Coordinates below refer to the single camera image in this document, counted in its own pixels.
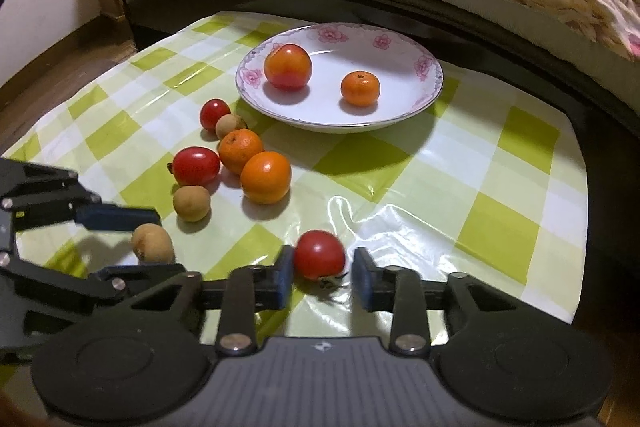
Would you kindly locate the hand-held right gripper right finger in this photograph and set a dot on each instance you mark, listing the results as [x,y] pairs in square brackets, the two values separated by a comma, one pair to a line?
[363,281]

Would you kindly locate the small red cherry tomato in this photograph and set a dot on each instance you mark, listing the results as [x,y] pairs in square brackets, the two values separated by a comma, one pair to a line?
[214,113]

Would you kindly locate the red tomato with green calyx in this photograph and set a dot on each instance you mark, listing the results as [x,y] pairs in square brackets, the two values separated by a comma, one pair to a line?
[319,254]

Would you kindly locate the brown longan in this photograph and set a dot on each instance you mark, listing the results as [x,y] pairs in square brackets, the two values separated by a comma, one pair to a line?
[191,203]
[152,244]
[233,124]

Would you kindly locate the green checkered tablecloth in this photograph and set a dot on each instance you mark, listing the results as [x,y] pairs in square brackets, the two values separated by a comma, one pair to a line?
[450,157]

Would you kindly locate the large smooth orange mandarin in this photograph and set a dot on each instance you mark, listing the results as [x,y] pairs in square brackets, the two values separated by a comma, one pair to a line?
[266,177]

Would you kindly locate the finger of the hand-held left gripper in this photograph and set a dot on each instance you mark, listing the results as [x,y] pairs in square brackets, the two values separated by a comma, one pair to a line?
[112,283]
[117,218]

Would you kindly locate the large orange-red tomato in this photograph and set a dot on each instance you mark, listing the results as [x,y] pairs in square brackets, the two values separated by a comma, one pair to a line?
[287,67]

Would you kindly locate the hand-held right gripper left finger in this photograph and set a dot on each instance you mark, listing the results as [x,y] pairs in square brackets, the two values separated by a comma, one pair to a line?
[284,277]

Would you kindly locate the white floral-rimmed plate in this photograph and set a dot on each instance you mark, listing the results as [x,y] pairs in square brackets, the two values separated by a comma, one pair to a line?
[390,77]

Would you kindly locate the small mandarin with stem mark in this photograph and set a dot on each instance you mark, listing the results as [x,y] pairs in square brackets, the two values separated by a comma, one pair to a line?
[360,89]

